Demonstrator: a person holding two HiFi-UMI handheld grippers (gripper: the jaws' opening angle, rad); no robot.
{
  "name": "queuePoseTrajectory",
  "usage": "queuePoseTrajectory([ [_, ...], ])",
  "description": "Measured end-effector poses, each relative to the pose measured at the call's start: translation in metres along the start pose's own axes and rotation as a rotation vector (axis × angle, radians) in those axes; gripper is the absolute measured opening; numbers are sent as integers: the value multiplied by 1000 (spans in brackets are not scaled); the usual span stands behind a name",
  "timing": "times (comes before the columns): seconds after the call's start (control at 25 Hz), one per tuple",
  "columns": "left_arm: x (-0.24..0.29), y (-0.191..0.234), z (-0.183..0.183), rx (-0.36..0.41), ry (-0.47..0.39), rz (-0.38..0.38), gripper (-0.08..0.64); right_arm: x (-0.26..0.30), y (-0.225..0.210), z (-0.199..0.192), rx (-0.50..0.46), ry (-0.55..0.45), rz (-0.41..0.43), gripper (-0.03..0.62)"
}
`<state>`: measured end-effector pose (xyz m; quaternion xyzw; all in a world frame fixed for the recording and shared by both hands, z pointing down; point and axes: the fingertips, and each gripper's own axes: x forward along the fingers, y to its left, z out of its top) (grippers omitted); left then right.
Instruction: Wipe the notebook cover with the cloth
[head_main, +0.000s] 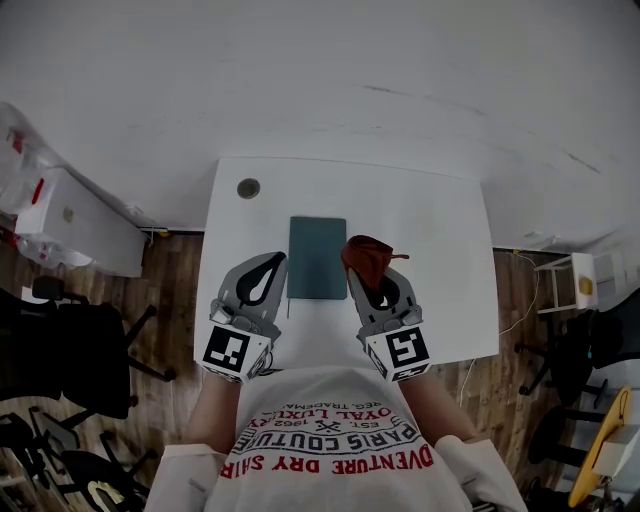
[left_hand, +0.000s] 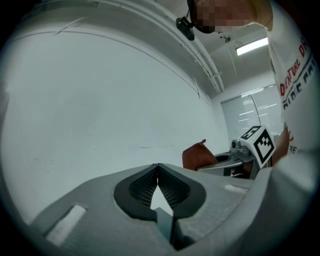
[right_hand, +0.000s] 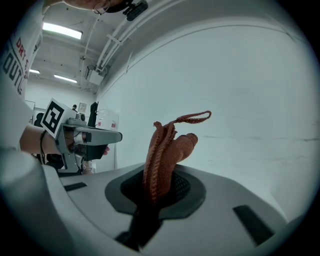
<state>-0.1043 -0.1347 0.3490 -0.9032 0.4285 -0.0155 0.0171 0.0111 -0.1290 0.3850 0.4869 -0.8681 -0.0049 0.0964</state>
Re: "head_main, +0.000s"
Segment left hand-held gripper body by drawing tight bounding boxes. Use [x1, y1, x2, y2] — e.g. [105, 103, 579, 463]
[201, 296, 282, 384]

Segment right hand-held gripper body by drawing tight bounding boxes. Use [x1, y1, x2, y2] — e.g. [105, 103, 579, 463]
[355, 299, 433, 384]

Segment rust brown cloth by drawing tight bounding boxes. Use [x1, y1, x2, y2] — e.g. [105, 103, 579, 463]
[340, 234, 412, 294]

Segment teal notebook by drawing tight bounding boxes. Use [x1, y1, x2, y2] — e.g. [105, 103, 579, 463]
[285, 215, 349, 320]

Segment person's right forearm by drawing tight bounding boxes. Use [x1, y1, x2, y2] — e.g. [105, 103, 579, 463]
[398, 370, 480, 444]

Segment person's left forearm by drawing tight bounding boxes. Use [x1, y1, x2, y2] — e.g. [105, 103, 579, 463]
[183, 370, 245, 452]

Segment white printed t-shirt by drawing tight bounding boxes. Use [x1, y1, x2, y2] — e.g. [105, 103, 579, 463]
[143, 363, 530, 512]

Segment white cabinet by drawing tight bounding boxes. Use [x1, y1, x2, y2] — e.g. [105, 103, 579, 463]
[13, 166, 150, 279]

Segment black office chair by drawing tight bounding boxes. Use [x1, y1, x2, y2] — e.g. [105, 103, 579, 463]
[0, 275, 178, 422]
[0, 405, 162, 512]
[513, 288, 640, 407]

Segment white metal rack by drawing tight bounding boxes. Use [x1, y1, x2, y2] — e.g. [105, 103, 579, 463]
[533, 251, 600, 316]

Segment clear plastic bag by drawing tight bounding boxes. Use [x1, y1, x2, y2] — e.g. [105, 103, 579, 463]
[0, 101, 67, 217]
[13, 233, 97, 268]

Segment yellow board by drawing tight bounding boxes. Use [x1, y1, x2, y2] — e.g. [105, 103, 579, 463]
[566, 384, 633, 509]

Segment white box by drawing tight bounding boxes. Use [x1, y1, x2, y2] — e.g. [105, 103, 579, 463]
[591, 423, 640, 477]

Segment white cable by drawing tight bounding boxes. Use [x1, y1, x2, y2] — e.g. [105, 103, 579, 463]
[458, 250, 542, 407]

